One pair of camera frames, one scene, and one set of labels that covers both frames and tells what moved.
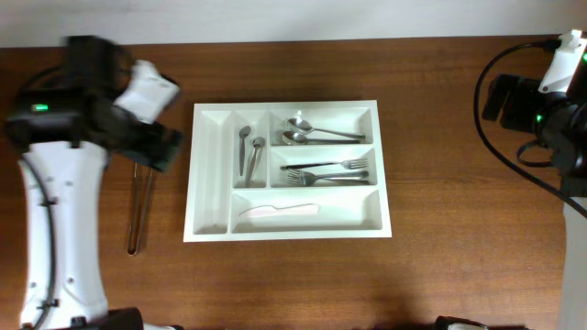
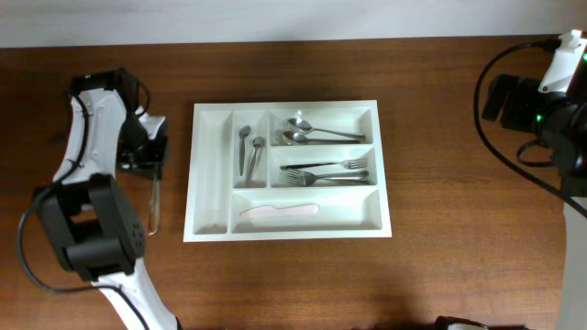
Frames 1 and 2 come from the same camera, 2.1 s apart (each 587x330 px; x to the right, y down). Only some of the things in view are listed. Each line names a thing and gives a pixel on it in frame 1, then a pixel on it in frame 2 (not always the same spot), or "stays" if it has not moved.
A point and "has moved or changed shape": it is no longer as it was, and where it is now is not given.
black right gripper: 525,92 stays
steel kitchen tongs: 138,219 has moved or changed shape
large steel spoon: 258,142 stays
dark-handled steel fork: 346,164 stays
